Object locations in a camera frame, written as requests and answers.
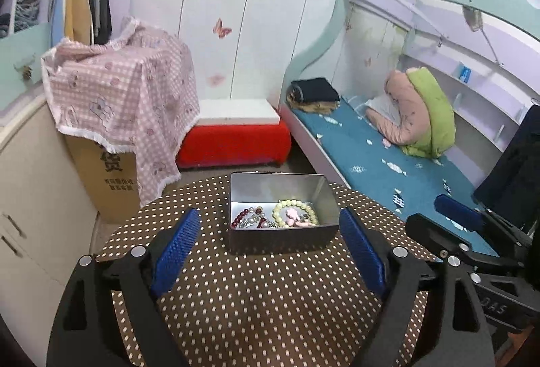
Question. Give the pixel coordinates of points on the blue bed sheet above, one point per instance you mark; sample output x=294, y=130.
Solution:
x=379, y=164

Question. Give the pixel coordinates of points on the white board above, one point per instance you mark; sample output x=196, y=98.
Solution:
x=236, y=109

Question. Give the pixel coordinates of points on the folded jeans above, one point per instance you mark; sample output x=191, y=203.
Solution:
x=27, y=8
x=4, y=25

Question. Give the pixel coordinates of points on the teal drawer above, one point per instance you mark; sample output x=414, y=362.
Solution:
x=17, y=90

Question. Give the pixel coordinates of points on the pink checkered cloth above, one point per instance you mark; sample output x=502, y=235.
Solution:
x=126, y=97

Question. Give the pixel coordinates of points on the silver metal tin box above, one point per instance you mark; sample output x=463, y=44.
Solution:
x=278, y=240

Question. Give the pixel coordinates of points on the tan folded clothes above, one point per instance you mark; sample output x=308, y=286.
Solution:
x=312, y=107

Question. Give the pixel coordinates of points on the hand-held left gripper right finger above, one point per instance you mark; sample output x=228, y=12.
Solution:
x=363, y=253

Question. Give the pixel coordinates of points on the cardboard box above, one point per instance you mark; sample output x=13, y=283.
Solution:
x=105, y=181

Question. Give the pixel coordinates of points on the pink jewelry piece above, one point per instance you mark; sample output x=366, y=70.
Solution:
x=292, y=215

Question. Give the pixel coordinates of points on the white wardrobe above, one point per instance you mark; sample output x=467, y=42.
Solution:
x=253, y=12

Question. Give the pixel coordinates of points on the clip lamp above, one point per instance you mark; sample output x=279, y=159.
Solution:
x=472, y=16

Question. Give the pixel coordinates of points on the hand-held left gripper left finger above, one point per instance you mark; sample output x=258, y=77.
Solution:
x=177, y=253

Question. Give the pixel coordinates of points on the cream cabinet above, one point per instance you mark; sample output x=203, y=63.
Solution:
x=33, y=181

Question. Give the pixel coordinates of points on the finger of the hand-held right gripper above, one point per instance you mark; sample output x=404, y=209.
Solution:
x=455, y=208
x=426, y=230

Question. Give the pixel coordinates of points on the red butterfly sticker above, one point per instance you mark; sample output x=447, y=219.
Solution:
x=221, y=28

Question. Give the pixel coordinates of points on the small blue box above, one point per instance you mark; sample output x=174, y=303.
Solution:
x=464, y=73

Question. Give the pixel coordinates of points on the dark folded clothes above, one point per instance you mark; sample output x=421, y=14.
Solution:
x=316, y=90

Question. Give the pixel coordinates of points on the brown polka dot tablecloth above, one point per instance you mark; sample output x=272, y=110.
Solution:
x=261, y=299

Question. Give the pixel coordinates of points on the dark cloth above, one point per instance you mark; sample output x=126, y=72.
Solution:
x=514, y=164

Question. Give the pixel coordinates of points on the red ottoman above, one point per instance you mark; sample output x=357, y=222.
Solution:
x=236, y=147

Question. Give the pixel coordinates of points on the white pillow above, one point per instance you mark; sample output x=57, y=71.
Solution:
x=384, y=107

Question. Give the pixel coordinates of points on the pink quilt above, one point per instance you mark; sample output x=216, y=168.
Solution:
x=400, y=97

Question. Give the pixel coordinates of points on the green quilt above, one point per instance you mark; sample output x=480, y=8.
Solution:
x=434, y=109

